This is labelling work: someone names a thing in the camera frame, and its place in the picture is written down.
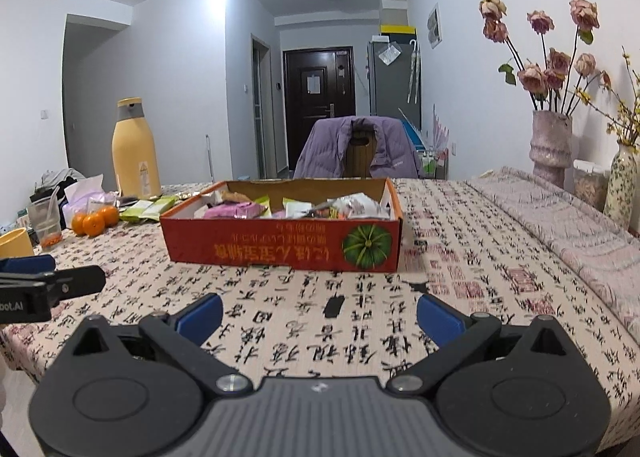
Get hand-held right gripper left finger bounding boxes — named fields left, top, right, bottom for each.
left=70, top=292, right=252, bottom=395

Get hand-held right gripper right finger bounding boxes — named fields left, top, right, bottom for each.
left=387, top=292, right=571, bottom=395

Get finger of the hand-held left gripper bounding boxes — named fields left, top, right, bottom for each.
left=46, top=264, right=107, bottom=299
left=0, top=253, right=57, bottom=286

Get orange cardboard box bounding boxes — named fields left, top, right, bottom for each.
left=160, top=178, right=404, bottom=273

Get yellow cup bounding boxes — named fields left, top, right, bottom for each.
left=0, top=228, right=37, bottom=259

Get clear plastic cup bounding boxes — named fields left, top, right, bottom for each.
left=27, top=186, right=64, bottom=249

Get calligraphy print tablecloth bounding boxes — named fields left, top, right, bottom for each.
left=0, top=177, right=640, bottom=453

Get lilac tissue pack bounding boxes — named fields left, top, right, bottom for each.
left=61, top=176, right=118, bottom=218

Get pile of bags and clothes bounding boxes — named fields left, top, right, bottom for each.
left=30, top=168, right=86, bottom=202

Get pink snack packet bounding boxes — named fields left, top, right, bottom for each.
left=204, top=202, right=266, bottom=220

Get pile of white snack packets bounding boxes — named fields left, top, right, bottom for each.
left=327, top=193, right=392, bottom=220

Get yellow bottle with grey cap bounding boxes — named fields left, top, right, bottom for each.
left=112, top=98, right=162, bottom=198

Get pink patterned cloth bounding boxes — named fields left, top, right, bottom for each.
left=465, top=166, right=640, bottom=343

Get small storage rack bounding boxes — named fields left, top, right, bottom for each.
left=419, top=144, right=449, bottom=178

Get wooden chair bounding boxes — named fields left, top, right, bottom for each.
left=346, top=118, right=377, bottom=178

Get purple padded jacket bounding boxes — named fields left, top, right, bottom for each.
left=293, top=115, right=423, bottom=180

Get clear storage jar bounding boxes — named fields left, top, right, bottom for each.
left=571, top=158, right=611, bottom=210

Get pink ceramic vase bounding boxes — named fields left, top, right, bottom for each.
left=529, top=109, right=574, bottom=190

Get floral patterned vase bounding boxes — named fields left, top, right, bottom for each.
left=602, top=141, right=638, bottom=230

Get dark brown entrance door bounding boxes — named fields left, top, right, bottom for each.
left=282, top=48, right=357, bottom=170

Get grey refrigerator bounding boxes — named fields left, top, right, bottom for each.
left=367, top=37, right=422, bottom=132

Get white folded umbrella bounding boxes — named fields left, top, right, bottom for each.
left=407, top=39, right=421, bottom=105

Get bunch of dried pink roses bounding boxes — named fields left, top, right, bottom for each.
left=479, top=0, right=613, bottom=115

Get yellow flower branches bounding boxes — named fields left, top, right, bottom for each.
left=575, top=47, right=640, bottom=152

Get purple flower wall decal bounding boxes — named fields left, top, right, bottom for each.
left=431, top=106, right=451, bottom=148

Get white wall picture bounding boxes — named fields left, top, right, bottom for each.
left=427, top=3, right=443, bottom=48

